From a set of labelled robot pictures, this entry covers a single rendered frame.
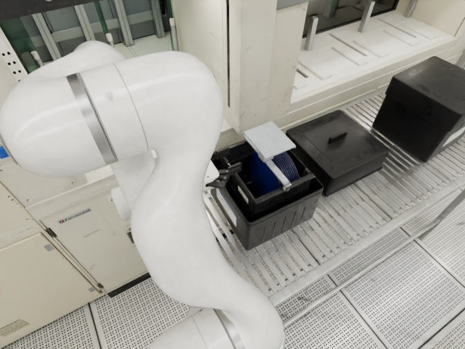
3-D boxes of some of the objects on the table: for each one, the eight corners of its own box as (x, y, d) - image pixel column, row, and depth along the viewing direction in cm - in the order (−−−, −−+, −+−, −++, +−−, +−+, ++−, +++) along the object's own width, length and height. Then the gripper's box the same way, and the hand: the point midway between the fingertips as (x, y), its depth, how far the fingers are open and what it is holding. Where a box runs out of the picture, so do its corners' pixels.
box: (425, 164, 123) (461, 115, 103) (369, 125, 138) (391, 75, 118) (464, 137, 133) (504, 87, 114) (407, 103, 148) (434, 55, 129)
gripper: (185, 197, 71) (251, 169, 77) (160, 151, 81) (220, 129, 86) (189, 215, 77) (250, 188, 82) (165, 169, 87) (221, 148, 92)
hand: (230, 160), depth 84 cm, fingers open, 6 cm apart
